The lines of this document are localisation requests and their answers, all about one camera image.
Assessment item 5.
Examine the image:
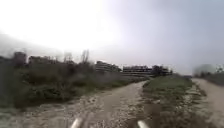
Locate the low green scrub verge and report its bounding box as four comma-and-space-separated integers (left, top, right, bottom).
0, 59, 148, 118

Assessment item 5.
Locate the grassy patch between paths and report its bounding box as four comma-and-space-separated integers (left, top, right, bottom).
126, 75, 218, 128

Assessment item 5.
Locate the long multi-storey building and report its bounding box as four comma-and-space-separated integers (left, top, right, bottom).
121, 65, 174, 78

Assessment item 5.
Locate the dark multi-storey building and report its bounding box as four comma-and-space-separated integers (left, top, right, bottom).
94, 60, 122, 74

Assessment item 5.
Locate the pale gravel dirt path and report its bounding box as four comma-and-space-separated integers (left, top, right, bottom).
0, 80, 151, 128

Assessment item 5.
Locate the pale dirt side path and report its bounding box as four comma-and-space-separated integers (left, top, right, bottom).
191, 77, 224, 128

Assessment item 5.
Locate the robot's own part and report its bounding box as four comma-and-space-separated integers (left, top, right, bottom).
69, 117, 83, 128
137, 120, 150, 128

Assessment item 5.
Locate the bare tree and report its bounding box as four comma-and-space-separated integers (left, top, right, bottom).
80, 49, 91, 65

